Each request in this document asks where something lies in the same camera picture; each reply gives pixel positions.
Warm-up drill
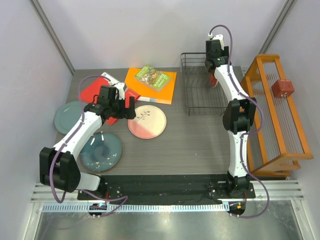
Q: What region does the pink and cream plate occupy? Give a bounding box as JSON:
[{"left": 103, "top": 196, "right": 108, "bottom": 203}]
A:
[{"left": 128, "top": 105, "right": 167, "bottom": 140}]

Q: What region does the red and teal floral plate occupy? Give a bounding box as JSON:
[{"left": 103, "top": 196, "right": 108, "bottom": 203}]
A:
[{"left": 209, "top": 73, "right": 218, "bottom": 88}]

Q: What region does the plain grey-green plate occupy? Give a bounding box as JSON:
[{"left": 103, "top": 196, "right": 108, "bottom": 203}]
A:
[{"left": 54, "top": 101, "right": 83, "bottom": 135}]

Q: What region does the dark blue glazed plate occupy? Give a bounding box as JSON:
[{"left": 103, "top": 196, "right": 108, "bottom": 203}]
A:
[{"left": 79, "top": 132, "right": 123, "bottom": 173}]

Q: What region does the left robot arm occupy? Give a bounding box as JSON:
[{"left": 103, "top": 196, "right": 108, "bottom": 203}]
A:
[{"left": 39, "top": 83, "right": 136, "bottom": 200}]

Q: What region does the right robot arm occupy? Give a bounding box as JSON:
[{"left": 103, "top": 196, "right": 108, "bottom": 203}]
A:
[{"left": 205, "top": 38, "right": 256, "bottom": 198}]

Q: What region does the orange wooden rack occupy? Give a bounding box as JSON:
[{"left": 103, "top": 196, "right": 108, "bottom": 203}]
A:
[{"left": 240, "top": 54, "right": 314, "bottom": 177}]

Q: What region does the red folder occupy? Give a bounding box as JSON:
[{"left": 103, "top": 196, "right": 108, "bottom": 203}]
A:
[{"left": 78, "top": 72, "right": 139, "bottom": 125}]

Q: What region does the orange folder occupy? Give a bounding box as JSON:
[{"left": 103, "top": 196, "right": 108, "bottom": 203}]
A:
[{"left": 125, "top": 68, "right": 177, "bottom": 105}]

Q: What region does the green paperback book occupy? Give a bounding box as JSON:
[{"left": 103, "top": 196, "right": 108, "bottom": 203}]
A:
[{"left": 134, "top": 65, "right": 172, "bottom": 92}]

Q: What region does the red cube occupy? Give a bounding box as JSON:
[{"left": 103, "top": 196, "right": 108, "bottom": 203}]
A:
[{"left": 271, "top": 79, "right": 295, "bottom": 99}]

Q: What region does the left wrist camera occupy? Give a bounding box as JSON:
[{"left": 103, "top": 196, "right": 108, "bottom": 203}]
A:
[{"left": 112, "top": 82, "right": 127, "bottom": 100}]

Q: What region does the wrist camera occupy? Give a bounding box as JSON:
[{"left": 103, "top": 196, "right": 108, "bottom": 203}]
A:
[
  {"left": 208, "top": 33, "right": 224, "bottom": 50},
  {"left": 112, "top": 82, "right": 127, "bottom": 100}
]

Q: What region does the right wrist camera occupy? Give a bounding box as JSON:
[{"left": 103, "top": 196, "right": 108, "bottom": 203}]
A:
[{"left": 208, "top": 33, "right": 224, "bottom": 50}]

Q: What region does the black wire dish rack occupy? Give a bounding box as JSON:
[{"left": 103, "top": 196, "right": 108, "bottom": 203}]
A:
[{"left": 180, "top": 52, "right": 228, "bottom": 116}]

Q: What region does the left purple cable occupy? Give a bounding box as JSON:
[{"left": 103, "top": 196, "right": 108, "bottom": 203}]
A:
[{"left": 48, "top": 74, "right": 129, "bottom": 218}]

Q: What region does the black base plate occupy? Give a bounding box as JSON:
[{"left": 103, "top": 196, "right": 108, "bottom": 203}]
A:
[{"left": 91, "top": 174, "right": 256, "bottom": 201}]

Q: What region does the aluminium rail frame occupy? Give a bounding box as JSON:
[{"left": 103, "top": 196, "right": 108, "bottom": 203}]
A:
[{"left": 23, "top": 180, "right": 315, "bottom": 240}]

